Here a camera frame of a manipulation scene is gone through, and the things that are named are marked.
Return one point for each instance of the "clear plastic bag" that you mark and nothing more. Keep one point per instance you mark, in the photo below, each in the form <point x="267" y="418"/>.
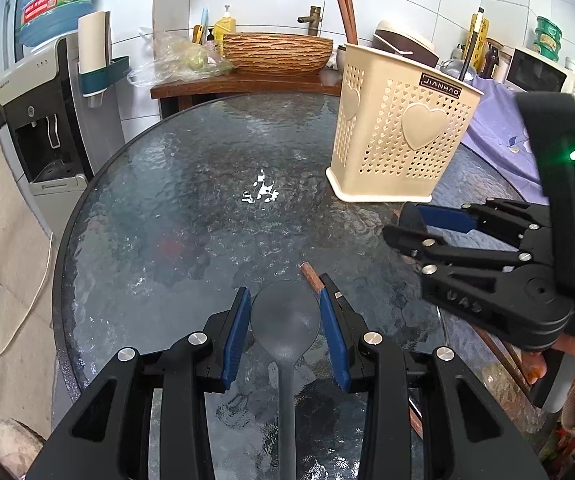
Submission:
<point x="182" y="57"/>

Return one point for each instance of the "white microwave oven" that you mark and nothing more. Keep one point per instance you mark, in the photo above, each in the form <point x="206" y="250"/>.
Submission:
<point x="535" y="72"/>

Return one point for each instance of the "wooden wash basin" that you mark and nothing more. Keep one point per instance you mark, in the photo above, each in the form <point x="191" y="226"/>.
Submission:
<point x="277" y="55"/>

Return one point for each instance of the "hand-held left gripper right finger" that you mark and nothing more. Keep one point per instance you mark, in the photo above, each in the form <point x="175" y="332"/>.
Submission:
<point x="335" y="340"/>

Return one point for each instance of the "grey water dispenser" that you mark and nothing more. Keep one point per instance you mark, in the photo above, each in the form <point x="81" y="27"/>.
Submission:
<point x="42" y="135"/>

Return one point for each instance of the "purple floral cloth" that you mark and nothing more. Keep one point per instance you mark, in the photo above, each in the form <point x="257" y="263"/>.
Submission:
<point x="497" y="120"/>

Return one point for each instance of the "dark wooden counter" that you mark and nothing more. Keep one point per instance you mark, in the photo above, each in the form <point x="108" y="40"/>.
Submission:
<point x="227" y="87"/>

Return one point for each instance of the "brown glass bottle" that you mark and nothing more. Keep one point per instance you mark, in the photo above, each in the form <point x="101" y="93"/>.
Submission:
<point x="492" y="62"/>

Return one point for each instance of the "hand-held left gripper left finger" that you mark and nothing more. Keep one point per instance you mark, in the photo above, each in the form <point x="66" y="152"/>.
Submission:
<point x="235" y="340"/>

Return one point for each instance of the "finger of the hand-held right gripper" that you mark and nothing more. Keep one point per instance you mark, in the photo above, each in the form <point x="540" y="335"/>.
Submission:
<point x="442" y="217"/>
<point x="447" y="255"/>

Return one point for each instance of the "black chopstick with gold band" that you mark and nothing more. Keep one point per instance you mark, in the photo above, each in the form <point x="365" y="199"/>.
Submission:
<point x="470" y="45"/>

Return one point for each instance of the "white and brown rice cooker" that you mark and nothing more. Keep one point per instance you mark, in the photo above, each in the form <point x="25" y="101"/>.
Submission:
<point x="402" y="40"/>

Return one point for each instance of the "thin black chopstick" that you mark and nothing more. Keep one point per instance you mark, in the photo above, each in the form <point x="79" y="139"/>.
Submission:
<point x="338" y="296"/>

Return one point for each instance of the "yellow roll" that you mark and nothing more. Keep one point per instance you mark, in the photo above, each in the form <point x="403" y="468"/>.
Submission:
<point x="482" y="35"/>

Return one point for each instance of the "beige cloth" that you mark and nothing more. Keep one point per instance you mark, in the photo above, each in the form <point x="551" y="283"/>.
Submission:
<point x="2" y="240"/>

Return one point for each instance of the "grey plastic spoon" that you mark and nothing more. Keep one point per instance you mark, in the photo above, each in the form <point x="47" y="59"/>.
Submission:
<point x="285" y="315"/>

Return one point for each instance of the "white paper cup dispenser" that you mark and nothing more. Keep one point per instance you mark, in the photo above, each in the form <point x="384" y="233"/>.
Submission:
<point x="94" y="55"/>

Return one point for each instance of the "blue water jug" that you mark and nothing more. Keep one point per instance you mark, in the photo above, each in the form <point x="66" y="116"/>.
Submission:
<point x="57" y="5"/>

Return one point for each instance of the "brass faucet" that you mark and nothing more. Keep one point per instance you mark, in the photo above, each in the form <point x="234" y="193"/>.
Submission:
<point x="312" y="20"/>

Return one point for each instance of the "yellow pump soap bottle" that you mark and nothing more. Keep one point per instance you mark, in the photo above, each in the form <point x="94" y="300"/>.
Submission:
<point x="225" y="22"/>

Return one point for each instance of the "cream perforated utensil holder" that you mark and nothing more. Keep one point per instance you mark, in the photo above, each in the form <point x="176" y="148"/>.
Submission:
<point x="402" y="130"/>

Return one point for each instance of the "round glass table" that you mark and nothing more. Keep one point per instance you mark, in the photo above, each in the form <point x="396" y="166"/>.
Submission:
<point x="192" y="240"/>

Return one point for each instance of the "stack of green cups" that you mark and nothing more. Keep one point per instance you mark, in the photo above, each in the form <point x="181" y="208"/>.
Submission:
<point x="548" y="37"/>

